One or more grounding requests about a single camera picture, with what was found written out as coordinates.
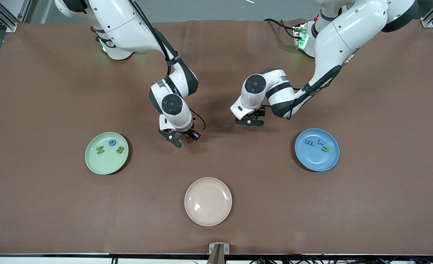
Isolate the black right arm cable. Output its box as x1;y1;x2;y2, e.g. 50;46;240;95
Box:
129;0;207;134

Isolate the blue plate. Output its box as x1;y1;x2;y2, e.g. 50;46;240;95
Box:
295;128;340;172

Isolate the white table edge rail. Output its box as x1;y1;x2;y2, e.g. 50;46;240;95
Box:
0;254;433;264

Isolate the grey metal mount bracket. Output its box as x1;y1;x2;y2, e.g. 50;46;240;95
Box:
207;243;230;264

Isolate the black base cable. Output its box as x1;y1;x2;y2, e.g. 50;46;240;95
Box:
263;18;296;38

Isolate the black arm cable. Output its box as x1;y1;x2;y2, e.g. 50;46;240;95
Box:
129;0;207;134
286;49;360;120

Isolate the beige plate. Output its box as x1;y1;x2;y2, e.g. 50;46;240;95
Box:
184;177;233;227

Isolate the brown table mat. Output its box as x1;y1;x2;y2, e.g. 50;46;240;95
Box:
0;18;433;255

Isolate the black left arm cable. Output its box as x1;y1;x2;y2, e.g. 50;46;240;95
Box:
286;49;360;120

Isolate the pale green plate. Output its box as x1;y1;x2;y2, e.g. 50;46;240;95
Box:
84;132;129;175

